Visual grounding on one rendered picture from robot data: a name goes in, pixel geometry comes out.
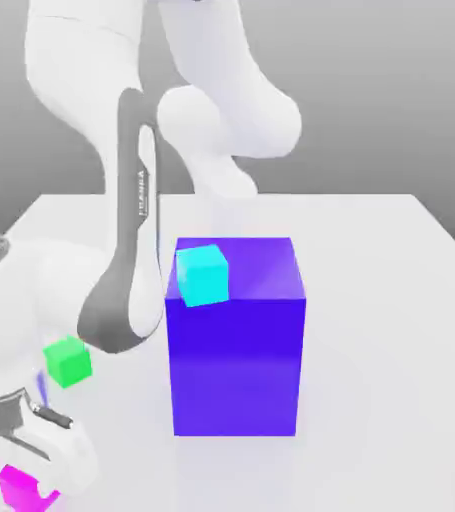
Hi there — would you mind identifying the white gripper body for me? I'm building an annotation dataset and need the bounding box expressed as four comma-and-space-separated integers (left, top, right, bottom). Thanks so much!
0, 414, 100, 500

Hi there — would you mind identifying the small magenta cube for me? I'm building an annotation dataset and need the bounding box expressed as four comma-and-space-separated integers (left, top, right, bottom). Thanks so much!
0, 463, 61, 512

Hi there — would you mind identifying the small green cube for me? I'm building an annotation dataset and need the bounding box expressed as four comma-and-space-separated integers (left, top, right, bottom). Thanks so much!
42, 334, 93, 390

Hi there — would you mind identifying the small cyan cube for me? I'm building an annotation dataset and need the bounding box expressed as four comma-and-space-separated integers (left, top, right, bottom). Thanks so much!
174, 243, 230, 309

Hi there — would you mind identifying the large blue box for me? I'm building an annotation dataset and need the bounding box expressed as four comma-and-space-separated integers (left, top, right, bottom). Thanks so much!
164, 236, 307, 438

